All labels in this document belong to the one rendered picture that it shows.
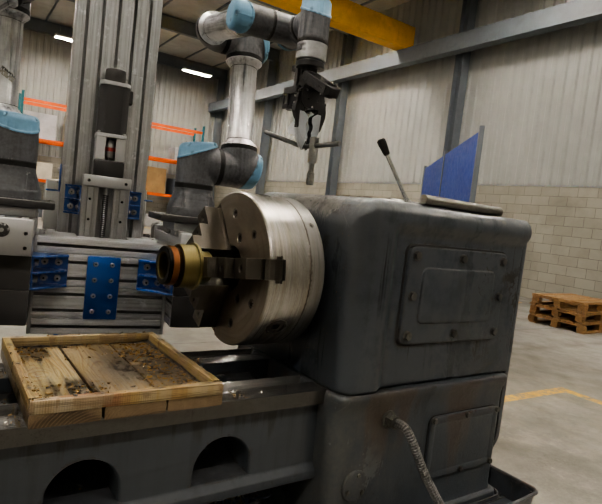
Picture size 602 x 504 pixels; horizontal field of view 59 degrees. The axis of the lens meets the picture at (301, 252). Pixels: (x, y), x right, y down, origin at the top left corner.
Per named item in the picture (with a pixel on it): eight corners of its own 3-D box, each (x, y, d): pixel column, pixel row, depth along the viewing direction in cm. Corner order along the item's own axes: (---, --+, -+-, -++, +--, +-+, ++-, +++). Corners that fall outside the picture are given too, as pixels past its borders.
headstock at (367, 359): (389, 329, 174) (405, 211, 171) (521, 373, 135) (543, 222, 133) (229, 336, 140) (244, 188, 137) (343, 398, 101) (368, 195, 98)
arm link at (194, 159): (169, 181, 166) (174, 138, 165) (210, 187, 172) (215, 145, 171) (180, 181, 155) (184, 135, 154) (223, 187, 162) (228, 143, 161)
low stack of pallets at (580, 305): (566, 318, 881) (570, 292, 878) (621, 331, 812) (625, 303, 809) (525, 320, 806) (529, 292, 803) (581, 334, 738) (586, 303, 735)
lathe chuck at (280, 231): (223, 313, 129) (245, 185, 123) (292, 368, 104) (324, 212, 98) (189, 313, 124) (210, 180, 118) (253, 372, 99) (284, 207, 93)
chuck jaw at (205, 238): (235, 261, 113) (224, 215, 118) (245, 249, 110) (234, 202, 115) (186, 258, 107) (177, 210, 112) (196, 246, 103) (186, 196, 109)
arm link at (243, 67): (207, 187, 171) (217, 23, 173) (250, 193, 178) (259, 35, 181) (220, 183, 160) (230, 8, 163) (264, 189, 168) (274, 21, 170)
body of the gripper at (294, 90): (304, 117, 137) (310, 70, 136) (325, 114, 130) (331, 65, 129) (280, 111, 133) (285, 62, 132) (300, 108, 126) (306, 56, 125)
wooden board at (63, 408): (151, 348, 120) (152, 331, 119) (222, 405, 90) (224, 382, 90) (0, 356, 102) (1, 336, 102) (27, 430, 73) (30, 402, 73)
